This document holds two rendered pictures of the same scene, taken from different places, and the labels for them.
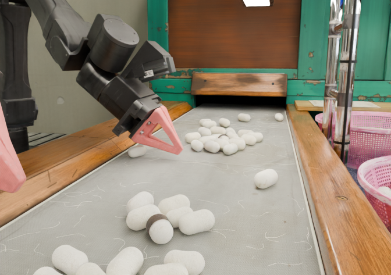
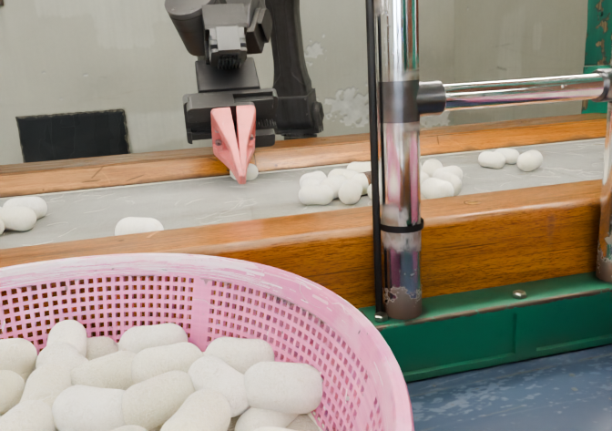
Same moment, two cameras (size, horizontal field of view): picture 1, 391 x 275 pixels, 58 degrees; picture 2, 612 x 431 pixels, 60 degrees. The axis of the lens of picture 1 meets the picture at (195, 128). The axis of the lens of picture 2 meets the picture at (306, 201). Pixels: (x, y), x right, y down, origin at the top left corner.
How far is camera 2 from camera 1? 0.63 m
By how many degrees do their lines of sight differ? 64
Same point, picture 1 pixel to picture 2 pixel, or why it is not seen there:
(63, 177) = (114, 178)
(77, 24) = not seen: outside the picture
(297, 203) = not seen: hidden behind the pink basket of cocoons
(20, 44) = (282, 26)
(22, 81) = (290, 74)
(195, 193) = (96, 223)
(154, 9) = not seen: outside the picture
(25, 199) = (46, 184)
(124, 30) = not seen: outside the picture
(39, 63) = (572, 48)
